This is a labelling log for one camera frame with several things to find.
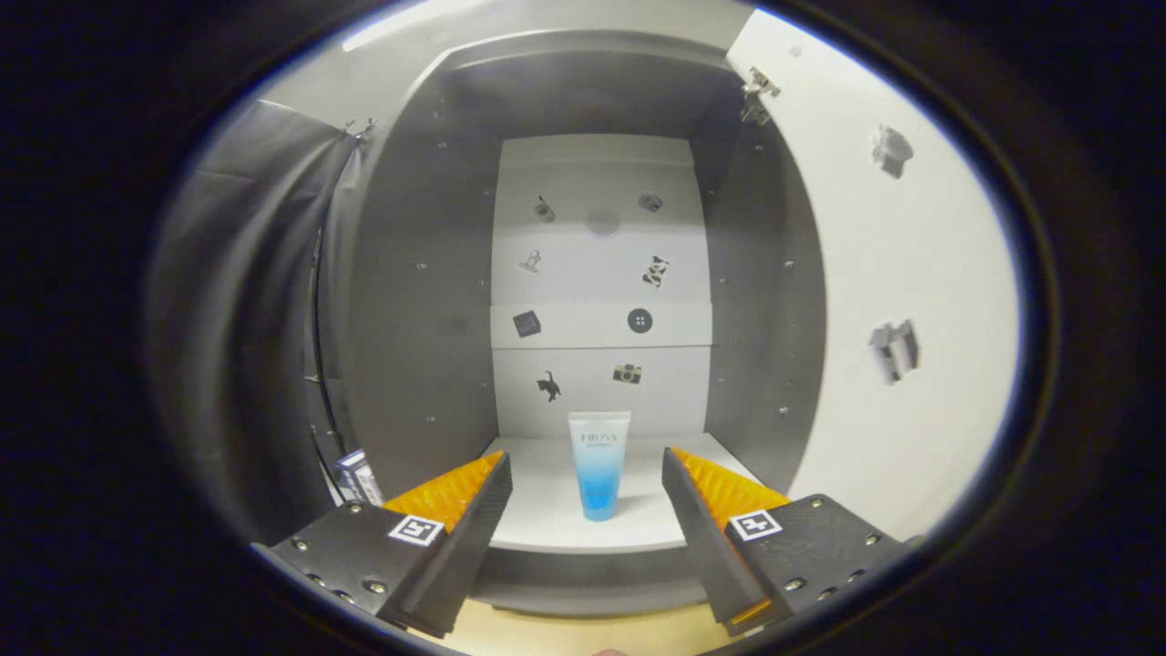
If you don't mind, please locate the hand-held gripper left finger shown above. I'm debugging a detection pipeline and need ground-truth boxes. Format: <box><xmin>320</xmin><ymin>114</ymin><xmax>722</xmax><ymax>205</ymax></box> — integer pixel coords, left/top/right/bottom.
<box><xmin>251</xmin><ymin>451</ymin><xmax>514</xmax><ymax>639</ymax></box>

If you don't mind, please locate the blue white tube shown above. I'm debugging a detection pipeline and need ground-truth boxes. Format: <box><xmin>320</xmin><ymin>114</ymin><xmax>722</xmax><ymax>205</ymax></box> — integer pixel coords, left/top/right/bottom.
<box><xmin>568</xmin><ymin>411</ymin><xmax>632</xmax><ymax>522</ymax></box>

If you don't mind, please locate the metal door hinge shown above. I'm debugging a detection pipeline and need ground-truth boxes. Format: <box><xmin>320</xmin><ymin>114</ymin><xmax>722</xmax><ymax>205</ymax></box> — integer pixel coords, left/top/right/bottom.
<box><xmin>740</xmin><ymin>66</ymin><xmax>782</xmax><ymax>126</ymax></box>

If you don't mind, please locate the white blue box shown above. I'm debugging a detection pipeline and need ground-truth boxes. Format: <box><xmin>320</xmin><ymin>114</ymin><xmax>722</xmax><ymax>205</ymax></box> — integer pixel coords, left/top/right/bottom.
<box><xmin>335</xmin><ymin>449</ymin><xmax>385</xmax><ymax>507</ymax></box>

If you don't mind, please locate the white cabinet shelf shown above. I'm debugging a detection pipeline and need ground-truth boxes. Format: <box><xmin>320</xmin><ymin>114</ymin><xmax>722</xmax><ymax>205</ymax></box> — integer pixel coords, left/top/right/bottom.
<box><xmin>478</xmin><ymin>433</ymin><xmax>762</xmax><ymax>555</ymax></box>

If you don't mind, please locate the grey cabinet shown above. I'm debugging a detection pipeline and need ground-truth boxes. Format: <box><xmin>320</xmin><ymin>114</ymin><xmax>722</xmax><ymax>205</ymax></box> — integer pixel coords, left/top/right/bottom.
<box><xmin>342</xmin><ymin>29</ymin><xmax>830</xmax><ymax>616</ymax></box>

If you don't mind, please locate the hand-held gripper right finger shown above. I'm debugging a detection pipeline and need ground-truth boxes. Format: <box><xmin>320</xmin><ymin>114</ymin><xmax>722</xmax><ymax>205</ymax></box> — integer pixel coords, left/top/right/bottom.
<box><xmin>660</xmin><ymin>446</ymin><xmax>921</xmax><ymax>639</ymax></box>

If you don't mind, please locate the white cabinet door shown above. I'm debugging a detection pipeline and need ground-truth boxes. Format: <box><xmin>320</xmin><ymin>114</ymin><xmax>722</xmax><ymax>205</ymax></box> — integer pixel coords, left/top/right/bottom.
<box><xmin>724</xmin><ymin>9</ymin><xmax>1021</xmax><ymax>543</ymax></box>

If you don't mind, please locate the black backdrop cloth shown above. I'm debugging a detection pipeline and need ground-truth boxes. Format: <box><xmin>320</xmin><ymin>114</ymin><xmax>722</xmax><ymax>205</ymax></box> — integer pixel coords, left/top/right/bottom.
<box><xmin>146</xmin><ymin>98</ymin><xmax>374</xmax><ymax>548</ymax></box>

